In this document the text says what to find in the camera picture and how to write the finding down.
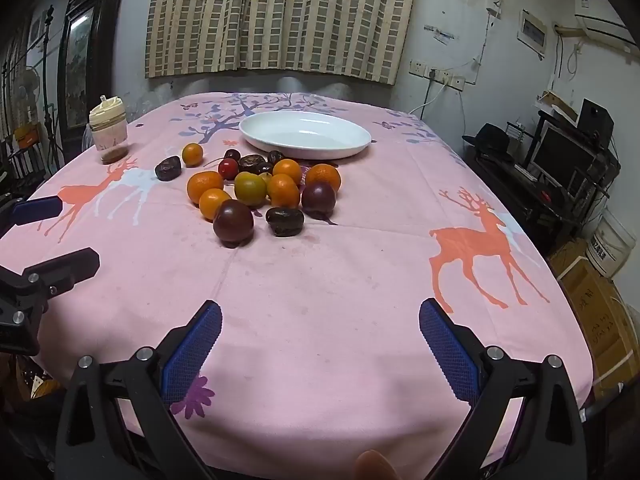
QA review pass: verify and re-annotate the plastic jar with cream lid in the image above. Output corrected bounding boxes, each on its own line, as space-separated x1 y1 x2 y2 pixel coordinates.
89 95 131 165

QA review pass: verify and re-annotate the dark wooden framed cabinet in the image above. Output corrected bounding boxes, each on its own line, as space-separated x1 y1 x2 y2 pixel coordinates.
56 0 126 151

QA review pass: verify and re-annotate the white electrical box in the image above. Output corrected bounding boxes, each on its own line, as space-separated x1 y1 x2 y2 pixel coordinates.
517 10 547 58

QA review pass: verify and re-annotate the black tripod stand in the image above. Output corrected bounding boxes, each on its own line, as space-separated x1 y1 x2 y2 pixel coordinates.
40 5 63 171

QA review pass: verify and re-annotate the black speaker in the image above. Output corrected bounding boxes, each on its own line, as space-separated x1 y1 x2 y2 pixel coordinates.
577 99 615 148

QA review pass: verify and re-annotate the dark desk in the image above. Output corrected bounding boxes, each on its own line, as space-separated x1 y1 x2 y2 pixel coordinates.
465 150 606 256

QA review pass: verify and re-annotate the pink printed tablecloth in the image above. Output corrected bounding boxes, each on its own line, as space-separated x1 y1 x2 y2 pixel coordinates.
0 91 596 480

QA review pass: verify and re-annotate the person's right hand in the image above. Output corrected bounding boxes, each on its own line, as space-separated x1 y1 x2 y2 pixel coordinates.
354 450 401 480

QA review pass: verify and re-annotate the beige checked curtain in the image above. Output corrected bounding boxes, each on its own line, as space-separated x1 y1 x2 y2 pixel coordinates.
145 0 420 86

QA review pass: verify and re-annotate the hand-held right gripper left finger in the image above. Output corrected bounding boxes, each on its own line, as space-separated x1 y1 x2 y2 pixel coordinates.
54 300 223 480

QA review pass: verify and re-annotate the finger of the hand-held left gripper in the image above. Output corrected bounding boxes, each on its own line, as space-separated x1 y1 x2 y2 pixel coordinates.
0 247 101 329
0 196 64 238

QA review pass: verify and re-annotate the computer monitor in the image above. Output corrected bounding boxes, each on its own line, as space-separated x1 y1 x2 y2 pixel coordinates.
531 122 598 193

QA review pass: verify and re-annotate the white cable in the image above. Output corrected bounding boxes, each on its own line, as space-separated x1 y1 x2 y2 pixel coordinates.
407 77 436 116

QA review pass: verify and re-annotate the orange mandarin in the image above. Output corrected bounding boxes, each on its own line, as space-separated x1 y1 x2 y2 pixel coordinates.
266 174 301 209
199 188 232 221
305 163 342 193
272 158 303 186
187 171 224 206

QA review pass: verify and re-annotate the purple plum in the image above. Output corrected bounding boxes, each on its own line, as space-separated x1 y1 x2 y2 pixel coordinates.
301 181 336 214
213 199 255 247

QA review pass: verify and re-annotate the white bucket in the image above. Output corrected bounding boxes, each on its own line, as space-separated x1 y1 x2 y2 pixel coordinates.
585 207 637 278

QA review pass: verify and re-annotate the yellow-green plum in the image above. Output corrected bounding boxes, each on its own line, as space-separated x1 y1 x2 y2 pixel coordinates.
234 171 267 207

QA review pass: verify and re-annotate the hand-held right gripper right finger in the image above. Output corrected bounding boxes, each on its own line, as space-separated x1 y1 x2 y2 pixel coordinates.
419 298 588 480

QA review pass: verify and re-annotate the white air conditioner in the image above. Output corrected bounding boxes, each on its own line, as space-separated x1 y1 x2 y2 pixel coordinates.
572 0 636 53

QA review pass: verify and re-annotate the white wall socket strip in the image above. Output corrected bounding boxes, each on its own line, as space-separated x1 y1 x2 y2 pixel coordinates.
429 69 466 92

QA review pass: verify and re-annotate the cardboard box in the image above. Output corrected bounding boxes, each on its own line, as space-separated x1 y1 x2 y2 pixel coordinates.
547 255 640 396

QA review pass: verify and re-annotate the black hat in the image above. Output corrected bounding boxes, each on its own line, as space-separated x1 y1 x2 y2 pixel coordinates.
462 123 516 163

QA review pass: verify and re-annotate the white plate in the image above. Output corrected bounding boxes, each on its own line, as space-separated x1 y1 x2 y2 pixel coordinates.
238 111 372 160

